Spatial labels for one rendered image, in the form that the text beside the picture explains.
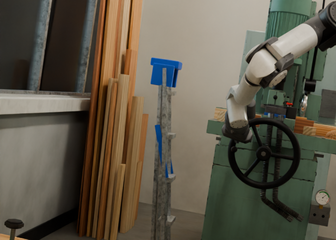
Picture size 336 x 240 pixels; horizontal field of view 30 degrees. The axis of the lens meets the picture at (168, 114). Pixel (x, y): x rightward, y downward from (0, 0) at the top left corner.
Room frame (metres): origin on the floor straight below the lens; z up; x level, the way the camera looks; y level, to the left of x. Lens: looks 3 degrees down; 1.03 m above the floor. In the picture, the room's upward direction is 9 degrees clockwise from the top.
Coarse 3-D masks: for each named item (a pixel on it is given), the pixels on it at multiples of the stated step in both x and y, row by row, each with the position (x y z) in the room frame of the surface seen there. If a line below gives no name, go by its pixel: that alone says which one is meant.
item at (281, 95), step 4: (268, 92) 2.80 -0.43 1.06; (272, 92) 2.80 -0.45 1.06; (276, 92) 2.79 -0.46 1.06; (280, 92) 2.79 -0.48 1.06; (284, 92) 2.79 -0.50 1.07; (268, 96) 2.80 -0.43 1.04; (272, 96) 2.80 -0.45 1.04; (280, 96) 2.79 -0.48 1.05; (284, 96) 2.80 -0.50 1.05; (268, 100) 2.80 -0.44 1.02; (272, 100) 2.80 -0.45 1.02; (276, 100) 2.79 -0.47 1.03; (280, 100) 2.79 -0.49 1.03; (276, 104) 2.79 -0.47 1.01; (280, 104) 2.79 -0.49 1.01
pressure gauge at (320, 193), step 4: (316, 192) 2.57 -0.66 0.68; (320, 192) 2.57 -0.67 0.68; (324, 192) 2.57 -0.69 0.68; (328, 192) 2.59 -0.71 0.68; (316, 196) 2.57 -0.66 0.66; (320, 196) 2.57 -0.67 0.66; (324, 196) 2.57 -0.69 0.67; (328, 196) 2.56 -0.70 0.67; (316, 200) 2.57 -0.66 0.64; (320, 200) 2.57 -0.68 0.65; (324, 200) 2.56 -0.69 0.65; (328, 200) 2.56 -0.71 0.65; (320, 204) 2.57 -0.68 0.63; (324, 204) 2.56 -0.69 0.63; (320, 208) 2.59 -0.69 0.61
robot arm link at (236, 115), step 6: (228, 102) 2.25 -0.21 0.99; (234, 102) 2.24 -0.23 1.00; (252, 102) 2.23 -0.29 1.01; (228, 108) 2.25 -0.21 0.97; (234, 108) 2.23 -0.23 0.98; (240, 108) 2.23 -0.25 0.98; (246, 108) 2.25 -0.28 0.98; (252, 108) 2.24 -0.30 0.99; (228, 114) 2.24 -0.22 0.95; (234, 114) 2.21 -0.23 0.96; (240, 114) 2.21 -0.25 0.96; (246, 114) 2.24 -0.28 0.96; (252, 114) 2.27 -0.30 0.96; (228, 120) 2.29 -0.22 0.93; (234, 120) 2.21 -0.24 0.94; (240, 120) 2.21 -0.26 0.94; (246, 120) 2.21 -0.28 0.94; (228, 126) 2.31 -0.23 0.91; (234, 126) 2.24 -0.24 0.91; (240, 126) 2.25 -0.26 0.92
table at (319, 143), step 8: (208, 120) 2.74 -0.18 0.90; (216, 120) 2.74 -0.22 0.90; (208, 128) 2.73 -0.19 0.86; (216, 128) 2.73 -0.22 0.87; (256, 128) 2.69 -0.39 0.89; (296, 136) 2.66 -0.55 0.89; (304, 136) 2.65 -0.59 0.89; (312, 136) 2.64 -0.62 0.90; (320, 136) 2.71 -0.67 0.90; (272, 144) 2.58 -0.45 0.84; (288, 144) 2.57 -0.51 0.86; (304, 144) 2.65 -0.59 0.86; (312, 144) 2.64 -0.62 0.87; (320, 144) 2.64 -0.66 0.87; (328, 144) 2.63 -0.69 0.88; (328, 152) 2.63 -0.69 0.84
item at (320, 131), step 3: (315, 126) 2.79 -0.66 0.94; (318, 126) 2.79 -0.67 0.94; (318, 129) 2.79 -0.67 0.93; (321, 129) 2.79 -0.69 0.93; (324, 129) 2.79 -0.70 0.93; (327, 129) 2.78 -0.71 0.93; (330, 129) 2.78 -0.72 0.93; (333, 129) 2.78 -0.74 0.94; (315, 132) 2.79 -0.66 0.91; (318, 132) 2.79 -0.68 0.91; (321, 132) 2.79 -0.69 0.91; (324, 132) 2.78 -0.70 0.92; (321, 135) 2.79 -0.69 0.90; (324, 135) 2.78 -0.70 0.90
